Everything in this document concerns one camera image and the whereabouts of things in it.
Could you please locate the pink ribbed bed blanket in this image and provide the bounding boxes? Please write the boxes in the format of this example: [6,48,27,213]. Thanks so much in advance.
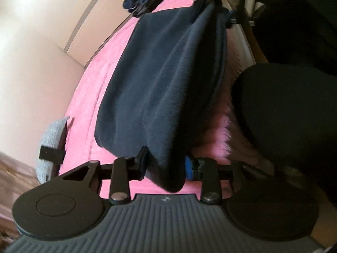
[59,0,264,201]

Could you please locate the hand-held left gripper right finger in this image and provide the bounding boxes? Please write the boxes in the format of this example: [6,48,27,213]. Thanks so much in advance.
[185,157,266,205]

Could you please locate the dark grey pants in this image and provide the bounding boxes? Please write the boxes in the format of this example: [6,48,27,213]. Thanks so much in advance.
[95,0,229,193]

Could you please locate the black flat object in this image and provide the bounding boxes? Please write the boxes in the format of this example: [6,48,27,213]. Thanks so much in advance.
[39,146,66,165]

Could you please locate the person's black top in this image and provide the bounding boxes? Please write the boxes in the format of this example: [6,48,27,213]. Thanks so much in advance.
[253,0,337,66]

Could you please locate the person's black trouser leg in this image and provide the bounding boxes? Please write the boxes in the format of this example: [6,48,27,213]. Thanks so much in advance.
[232,63,337,182]

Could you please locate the grey knitted cloth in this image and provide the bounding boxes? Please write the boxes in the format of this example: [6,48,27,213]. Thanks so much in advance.
[35,116,75,183]

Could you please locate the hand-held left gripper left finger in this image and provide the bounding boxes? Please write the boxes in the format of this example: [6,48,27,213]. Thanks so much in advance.
[56,146,147,205]

